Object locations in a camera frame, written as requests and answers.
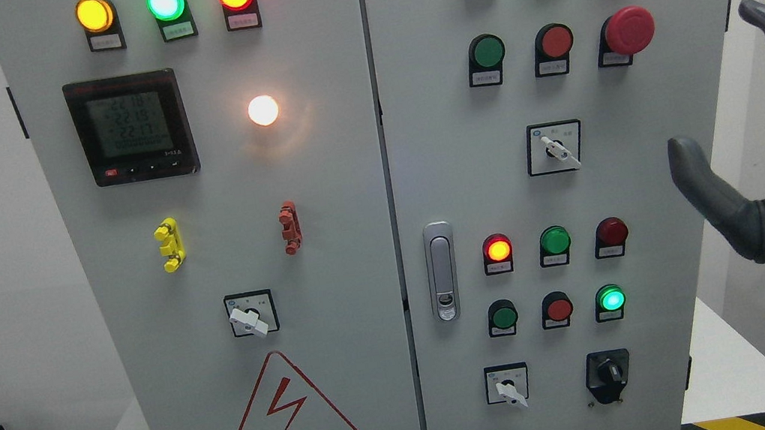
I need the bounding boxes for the silver door handle lock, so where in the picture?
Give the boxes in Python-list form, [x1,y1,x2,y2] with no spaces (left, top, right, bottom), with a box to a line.
[423,221,460,321]

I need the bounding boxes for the lit red indicator middle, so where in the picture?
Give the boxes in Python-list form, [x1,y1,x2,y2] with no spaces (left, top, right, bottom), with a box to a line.
[482,233,514,275]

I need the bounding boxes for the gray rotary switch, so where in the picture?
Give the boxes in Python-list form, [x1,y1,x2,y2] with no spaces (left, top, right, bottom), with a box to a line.
[526,119,582,177]
[483,362,529,408]

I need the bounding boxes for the green push button upper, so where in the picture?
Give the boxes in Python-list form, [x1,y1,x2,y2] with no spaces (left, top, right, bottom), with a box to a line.
[467,34,506,88]

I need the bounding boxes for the lit green push button lower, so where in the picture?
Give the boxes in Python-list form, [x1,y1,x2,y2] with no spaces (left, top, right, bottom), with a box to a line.
[594,284,627,323]

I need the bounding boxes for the green indicator light top left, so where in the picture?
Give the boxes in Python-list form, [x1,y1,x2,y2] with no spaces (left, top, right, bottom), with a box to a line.
[145,0,199,43]

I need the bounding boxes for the yellow indicator light top left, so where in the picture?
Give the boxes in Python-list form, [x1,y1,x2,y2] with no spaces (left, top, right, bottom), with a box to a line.
[75,0,126,52]

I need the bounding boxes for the red emergency stop button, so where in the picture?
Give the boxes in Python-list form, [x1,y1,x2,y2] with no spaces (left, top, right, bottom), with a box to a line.
[598,5,656,68]

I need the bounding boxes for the green indicator middle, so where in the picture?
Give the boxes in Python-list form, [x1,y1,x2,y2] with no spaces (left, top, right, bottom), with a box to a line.
[539,224,572,268]

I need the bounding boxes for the red push button lower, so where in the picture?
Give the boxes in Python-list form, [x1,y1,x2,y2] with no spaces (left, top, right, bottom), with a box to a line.
[540,291,574,330]

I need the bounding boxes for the red-orange indicator light top left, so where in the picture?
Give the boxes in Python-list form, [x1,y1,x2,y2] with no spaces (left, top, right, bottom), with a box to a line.
[219,0,262,32]

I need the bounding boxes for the red push button upper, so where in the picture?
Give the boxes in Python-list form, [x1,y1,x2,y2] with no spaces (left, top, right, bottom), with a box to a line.
[534,23,574,78]

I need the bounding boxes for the digital power meter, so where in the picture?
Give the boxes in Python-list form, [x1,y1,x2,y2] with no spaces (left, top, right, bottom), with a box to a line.
[61,68,201,187]

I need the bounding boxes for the yellow terminal connector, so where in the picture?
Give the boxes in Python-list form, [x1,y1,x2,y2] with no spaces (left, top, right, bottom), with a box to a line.
[153,218,187,274]

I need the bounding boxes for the red push button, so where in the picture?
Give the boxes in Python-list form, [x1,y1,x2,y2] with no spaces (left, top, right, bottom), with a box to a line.
[534,23,574,78]
[540,291,574,330]

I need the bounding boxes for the gray rotary switch left door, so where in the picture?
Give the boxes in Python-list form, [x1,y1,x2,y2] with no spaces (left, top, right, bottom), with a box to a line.
[223,288,281,338]

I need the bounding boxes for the white glowing indicator light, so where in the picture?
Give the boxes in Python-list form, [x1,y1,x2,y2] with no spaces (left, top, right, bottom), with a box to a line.
[247,94,281,128]

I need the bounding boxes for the gray electrical cabinet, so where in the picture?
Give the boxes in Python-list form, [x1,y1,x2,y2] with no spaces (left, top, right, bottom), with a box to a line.
[0,0,729,430]

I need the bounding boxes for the black selector knob switch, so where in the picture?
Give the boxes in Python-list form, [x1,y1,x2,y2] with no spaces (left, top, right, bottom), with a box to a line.
[585,348,630,404]

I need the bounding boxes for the red terminal connector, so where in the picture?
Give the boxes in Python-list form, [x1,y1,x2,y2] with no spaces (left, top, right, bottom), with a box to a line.
[277,200,303,256]

